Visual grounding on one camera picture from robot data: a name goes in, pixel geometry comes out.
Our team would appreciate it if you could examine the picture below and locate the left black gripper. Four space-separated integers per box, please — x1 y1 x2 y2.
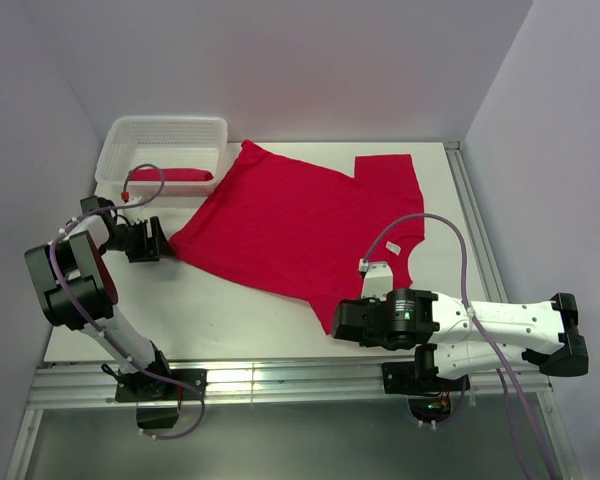
99 217 176 264

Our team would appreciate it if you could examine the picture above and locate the red t shirt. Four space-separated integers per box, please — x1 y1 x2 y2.
129 168 214 182
170 140 425 333

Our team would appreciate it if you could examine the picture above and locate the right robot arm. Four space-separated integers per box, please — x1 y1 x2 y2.
332 289 589 395

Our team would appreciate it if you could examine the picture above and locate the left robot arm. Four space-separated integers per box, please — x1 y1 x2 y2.
24 196 178 401

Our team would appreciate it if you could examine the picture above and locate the rolled red t shirt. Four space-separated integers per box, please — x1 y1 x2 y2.
129 168 214 182

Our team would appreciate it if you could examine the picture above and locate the white plastic basket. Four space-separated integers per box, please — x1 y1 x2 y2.
95 115 232 197

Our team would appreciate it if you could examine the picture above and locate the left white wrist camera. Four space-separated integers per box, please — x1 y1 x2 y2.
116 191 151 225

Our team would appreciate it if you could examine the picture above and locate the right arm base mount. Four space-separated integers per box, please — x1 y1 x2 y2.
381 361 470 427

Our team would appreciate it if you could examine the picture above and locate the aluminium front rail frame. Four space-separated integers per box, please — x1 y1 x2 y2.
6 356 582 479

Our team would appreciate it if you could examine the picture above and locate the aluminium right rail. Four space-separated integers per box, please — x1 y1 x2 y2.
443 142 508 303

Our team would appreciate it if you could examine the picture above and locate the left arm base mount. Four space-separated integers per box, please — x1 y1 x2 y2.
114 368 207 431

